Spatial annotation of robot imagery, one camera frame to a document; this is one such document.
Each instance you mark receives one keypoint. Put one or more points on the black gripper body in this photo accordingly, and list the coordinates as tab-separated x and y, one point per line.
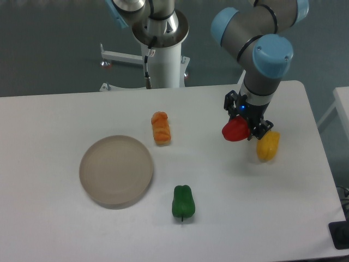
253	115

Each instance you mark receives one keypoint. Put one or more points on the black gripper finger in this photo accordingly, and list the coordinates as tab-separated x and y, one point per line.
230	104
258	128

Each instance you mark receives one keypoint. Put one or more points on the red bell pepper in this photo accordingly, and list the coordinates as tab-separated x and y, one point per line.
236	129

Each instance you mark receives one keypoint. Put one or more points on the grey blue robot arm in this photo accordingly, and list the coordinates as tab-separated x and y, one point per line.
252	39

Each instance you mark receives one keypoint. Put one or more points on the yellow bell pepper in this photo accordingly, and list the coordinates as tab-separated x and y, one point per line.
267	147

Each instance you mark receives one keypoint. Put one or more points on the green bell pepper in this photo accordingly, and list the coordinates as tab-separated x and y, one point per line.
183	205

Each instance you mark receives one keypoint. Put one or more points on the orange bread loaf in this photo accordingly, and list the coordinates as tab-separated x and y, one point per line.
161	128

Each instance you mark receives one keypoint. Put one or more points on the white side table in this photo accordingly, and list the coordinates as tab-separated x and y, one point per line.
338	107

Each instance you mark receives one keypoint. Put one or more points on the black device at edge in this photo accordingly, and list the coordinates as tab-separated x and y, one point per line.
339	234

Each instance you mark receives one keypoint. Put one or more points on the beige round plate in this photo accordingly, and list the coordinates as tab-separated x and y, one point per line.
116	171

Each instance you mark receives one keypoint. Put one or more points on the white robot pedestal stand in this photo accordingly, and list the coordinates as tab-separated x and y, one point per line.
161	57

